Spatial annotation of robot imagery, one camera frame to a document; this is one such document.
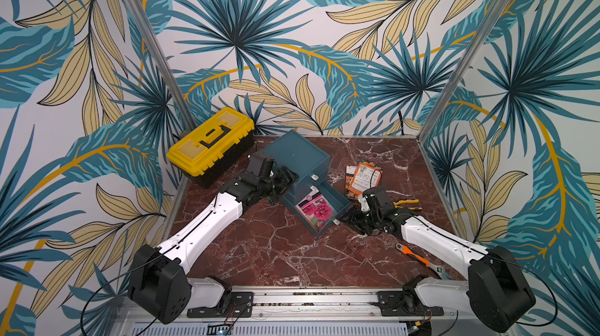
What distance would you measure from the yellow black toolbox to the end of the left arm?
288 millimetres

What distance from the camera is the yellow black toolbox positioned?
2.97 feet

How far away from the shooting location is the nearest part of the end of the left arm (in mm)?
563
